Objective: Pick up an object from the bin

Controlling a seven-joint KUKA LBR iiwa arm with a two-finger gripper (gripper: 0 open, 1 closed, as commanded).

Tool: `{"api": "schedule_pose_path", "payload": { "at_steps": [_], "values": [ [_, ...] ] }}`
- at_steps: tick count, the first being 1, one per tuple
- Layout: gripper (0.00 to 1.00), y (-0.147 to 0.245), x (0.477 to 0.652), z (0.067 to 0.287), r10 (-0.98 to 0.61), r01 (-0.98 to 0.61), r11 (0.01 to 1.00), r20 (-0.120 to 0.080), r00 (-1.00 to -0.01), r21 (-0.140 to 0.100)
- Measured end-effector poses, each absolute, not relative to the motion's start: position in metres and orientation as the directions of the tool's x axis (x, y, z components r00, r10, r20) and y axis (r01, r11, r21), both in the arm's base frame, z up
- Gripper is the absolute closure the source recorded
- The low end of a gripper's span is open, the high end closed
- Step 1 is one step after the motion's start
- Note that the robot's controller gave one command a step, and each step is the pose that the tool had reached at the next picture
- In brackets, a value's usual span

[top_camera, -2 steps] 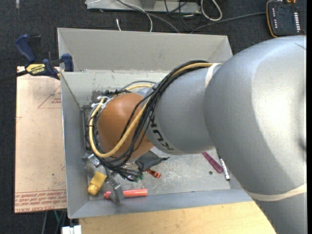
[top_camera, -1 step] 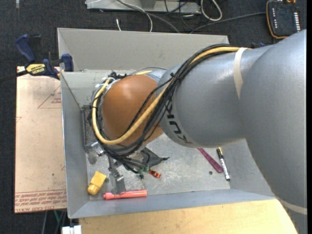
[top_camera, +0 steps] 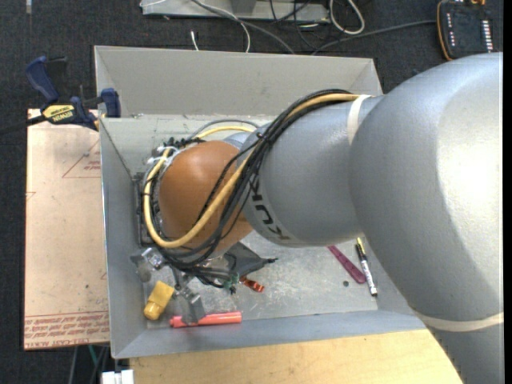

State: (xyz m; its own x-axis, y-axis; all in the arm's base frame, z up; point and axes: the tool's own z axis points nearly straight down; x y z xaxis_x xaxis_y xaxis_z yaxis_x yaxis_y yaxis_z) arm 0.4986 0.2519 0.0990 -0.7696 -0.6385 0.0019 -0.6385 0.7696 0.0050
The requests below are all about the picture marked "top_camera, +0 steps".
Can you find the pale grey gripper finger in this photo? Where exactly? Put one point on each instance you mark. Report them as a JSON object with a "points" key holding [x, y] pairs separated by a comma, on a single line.
{"points": [[154, 259], [194, 308]]}

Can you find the pink marker pen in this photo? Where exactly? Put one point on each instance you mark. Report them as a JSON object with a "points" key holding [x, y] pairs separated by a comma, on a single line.
{"points": [[222, 318]]}

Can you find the yellow plastic toy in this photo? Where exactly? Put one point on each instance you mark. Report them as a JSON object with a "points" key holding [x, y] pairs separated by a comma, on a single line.
{"points": [[159, 297]]}

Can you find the small orange-red clip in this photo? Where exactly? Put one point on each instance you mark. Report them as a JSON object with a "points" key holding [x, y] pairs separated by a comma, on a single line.
{"points": [[254, 285]]}

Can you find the brown cardboard board, red print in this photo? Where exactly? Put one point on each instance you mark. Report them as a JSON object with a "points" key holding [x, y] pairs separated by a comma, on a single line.
{"points": [[64, 222]]}

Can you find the purple flat ruler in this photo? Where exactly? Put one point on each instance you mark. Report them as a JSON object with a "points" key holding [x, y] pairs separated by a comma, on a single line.
{"points": [[349, 266]]}

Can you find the black and white marker pen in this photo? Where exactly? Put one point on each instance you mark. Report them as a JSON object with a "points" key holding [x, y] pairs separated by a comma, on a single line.
{"points": [[366, 268]]}

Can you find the grey metal bin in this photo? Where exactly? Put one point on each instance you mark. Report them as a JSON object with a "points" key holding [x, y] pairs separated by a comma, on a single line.
{"points": [[224, 82]]}

